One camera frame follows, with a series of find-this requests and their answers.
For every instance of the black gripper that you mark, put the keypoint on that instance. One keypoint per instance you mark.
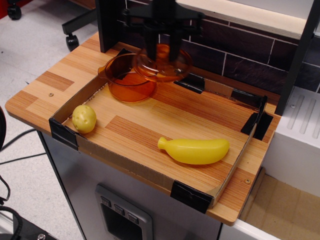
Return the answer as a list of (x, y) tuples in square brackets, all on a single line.
[(163, 18)]

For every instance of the orange transparent pot lid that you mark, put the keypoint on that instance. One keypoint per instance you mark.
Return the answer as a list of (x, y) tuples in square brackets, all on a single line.
[(161, 69)]

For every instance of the orange transparent toy pot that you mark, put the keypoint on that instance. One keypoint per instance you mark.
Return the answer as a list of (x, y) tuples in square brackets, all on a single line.
[(124, 83)]

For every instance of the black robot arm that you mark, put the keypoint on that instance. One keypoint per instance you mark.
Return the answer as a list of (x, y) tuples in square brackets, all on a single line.
[(163, 17)]

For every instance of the black office chair base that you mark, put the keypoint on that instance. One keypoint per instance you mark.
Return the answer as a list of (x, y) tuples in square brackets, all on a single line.
[(75, 24)]

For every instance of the yellow toy potato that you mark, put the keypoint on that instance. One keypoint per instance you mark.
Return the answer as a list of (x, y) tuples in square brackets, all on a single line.
[(84, 119)]

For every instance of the yellow toy banana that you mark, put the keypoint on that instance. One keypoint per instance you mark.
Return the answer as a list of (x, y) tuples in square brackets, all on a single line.
[(195, 152)]

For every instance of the black caster wheel top left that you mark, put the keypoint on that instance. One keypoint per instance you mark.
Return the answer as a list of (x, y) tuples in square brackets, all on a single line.
[(13, 10)]

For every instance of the white toy sink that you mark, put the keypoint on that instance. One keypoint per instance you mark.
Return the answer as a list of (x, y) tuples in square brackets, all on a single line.
[(293, 156)]

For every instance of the grey toy oven panel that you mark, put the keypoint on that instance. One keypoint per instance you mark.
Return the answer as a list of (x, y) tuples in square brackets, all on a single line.
[(122, 219)]

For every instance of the black vertical post left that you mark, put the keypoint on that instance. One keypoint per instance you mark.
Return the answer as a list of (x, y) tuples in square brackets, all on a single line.
[(108, 14)]

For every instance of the black vertical post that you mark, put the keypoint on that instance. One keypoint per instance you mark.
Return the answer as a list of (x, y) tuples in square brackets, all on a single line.
[(108, 14), (299, 56)]

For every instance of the black vertical post right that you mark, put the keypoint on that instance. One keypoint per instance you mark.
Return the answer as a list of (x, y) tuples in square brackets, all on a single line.
[(299, 56)]

